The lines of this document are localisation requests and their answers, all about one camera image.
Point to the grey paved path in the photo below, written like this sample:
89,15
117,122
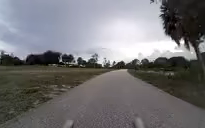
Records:
113,96

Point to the patchy grass field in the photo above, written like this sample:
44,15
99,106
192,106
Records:
26,85

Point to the palm tree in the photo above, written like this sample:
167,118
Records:
190,23

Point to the row of distant trees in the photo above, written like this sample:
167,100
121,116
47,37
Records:
43,58

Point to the grass verge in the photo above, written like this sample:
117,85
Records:
180,83

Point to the robot's own part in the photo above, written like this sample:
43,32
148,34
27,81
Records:
68,124
139,123

